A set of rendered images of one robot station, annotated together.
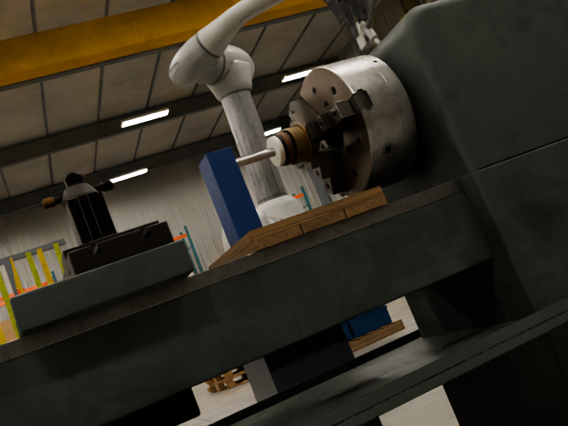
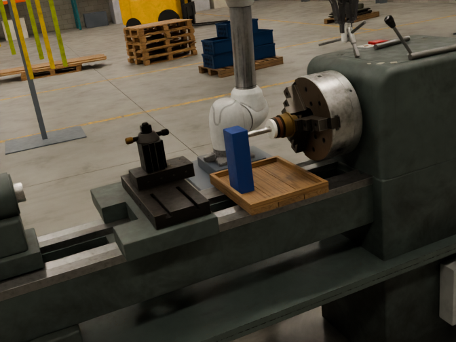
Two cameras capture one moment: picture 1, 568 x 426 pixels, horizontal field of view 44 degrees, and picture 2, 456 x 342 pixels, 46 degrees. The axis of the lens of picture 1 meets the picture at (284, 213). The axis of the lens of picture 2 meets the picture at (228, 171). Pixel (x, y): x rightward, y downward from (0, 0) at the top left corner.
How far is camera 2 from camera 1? 0.94 m
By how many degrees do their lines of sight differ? 28
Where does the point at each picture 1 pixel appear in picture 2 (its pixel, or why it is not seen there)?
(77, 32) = not seen: outside the picture
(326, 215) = (294, 197)
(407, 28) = (378, 84)
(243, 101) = (245, 15)
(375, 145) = (332, 149)
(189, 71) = not seen: outside the picture
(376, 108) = (341, 129)
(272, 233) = (262, 206)
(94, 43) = not seen: outside the picture
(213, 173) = (233, 146)
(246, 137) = (240, 42)
